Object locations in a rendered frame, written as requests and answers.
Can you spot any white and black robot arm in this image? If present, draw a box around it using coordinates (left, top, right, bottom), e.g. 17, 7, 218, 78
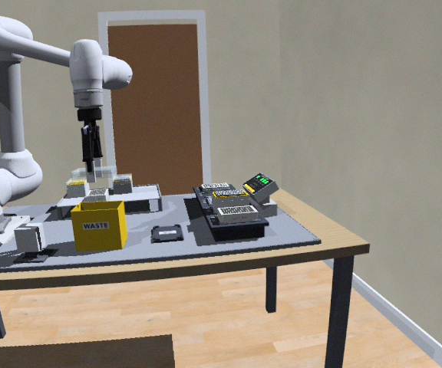
0, 16, 132, 234

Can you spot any yellow waste bin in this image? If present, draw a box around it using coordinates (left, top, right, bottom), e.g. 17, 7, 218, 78
71, 200, 127, 251

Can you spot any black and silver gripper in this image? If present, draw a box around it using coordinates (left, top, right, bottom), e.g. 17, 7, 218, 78
78, 108, 103, 183

